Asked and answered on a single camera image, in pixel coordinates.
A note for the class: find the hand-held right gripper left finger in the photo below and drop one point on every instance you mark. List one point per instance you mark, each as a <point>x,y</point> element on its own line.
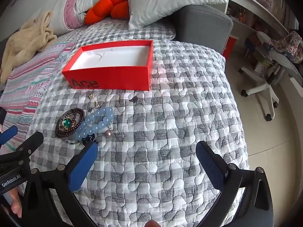
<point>81,167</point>

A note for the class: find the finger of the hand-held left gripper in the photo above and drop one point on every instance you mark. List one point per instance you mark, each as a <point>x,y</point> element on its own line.
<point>8,134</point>
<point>26,147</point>

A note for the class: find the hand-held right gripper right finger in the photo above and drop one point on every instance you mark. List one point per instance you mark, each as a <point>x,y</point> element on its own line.
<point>209,163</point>

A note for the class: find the black hair clip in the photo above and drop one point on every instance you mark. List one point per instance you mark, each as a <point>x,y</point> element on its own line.
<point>89,139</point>

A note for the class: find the small gold earring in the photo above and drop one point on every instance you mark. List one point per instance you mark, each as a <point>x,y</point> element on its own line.
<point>91,96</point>
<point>97,104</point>

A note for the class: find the red cardboard box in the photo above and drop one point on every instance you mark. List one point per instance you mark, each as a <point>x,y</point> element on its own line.
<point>113,78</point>

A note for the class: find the person's left hand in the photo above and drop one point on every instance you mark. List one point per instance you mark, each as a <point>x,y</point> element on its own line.
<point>16,205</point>

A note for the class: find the striped patterned blanket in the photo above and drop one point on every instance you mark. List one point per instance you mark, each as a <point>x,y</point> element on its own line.
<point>26,94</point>

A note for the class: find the grey checkered quilt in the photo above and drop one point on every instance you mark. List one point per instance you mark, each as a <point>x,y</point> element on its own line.
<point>165,123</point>

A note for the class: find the white office chair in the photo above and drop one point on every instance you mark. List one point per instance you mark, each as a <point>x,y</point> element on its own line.
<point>262,89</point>

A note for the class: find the cream fleece blanket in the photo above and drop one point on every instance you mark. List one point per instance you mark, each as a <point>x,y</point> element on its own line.
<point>26,40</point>

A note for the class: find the red carton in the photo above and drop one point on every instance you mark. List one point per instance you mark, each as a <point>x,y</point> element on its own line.
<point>229,47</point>

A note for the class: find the white pink-trimmed pillow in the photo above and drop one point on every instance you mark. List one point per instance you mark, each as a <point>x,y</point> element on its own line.
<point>71,9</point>

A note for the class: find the floral cloth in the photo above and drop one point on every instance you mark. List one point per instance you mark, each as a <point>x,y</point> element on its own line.
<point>288,45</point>

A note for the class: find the orange plush toy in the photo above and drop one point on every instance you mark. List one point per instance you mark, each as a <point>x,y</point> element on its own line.
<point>99,11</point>

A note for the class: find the white pillow with grey print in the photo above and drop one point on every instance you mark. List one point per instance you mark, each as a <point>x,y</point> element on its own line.
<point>165,2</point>

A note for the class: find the white wall shelf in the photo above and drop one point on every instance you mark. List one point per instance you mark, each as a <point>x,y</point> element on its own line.
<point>255,7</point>

